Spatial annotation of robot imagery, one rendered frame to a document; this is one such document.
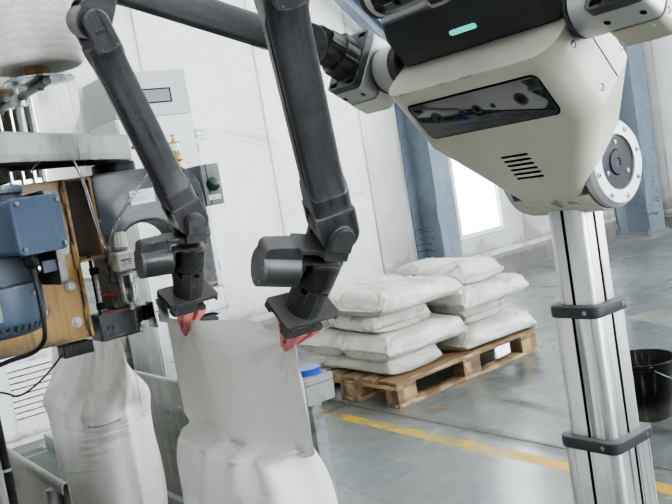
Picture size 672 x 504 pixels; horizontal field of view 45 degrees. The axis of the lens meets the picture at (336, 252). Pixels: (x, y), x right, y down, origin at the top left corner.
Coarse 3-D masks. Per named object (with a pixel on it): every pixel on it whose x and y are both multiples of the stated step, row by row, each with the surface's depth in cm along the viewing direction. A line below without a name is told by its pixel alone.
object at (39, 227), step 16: (0, 208) 125; (16, 208) 125; (32, 208) 127; (48, 208) 130; (0, 224) 126; (16, 224) 124; (32, 224) 127; (48, 224) 130; (64, 224) 133; (0, 240) 126; (16, 240) 124; (32, 240) 127; (48, 240) 130; (64, 240) 132; (0, 256) 128; (32, 256) 130
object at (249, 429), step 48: (192, 336) 157; (240, 336) 135; (192, 384) 162; (240, 384) 137; (288, 384) 130; (192, 432) 156; (240, 432) 140; (288, 432) 133; (192, 480) 150; (240, 480) 134; (288, 480) 132
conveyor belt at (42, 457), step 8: (40, 448) 324; (24, 456) 317; (32, 456) 315; (40, 456) 313; (48, 456) 311; (56, 456) 309; (40, 464) 302; (48, 464) 301; (56, 464) 299; (56, 472) 289
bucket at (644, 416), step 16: (640, 352) 367; (656, 352) 363; (640, 368) 340; (656, 368) 339; (640, 384) 343; (656, 384) 342; (640, 400) 345; (656, 400) 343; (640, 416) 347; (656, 416) 345
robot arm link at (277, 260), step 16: (272, 240) 113; (288, 240) 114; (304, 240) 115; (336, 240) 110; (352, 240) 111; (256, 256) 114; (272, 256) 112; (288, 256) 113; (320, 256) 113; (336, 256) 113; (256, 272) 114; (272, 272) 112; (288, 272) 113
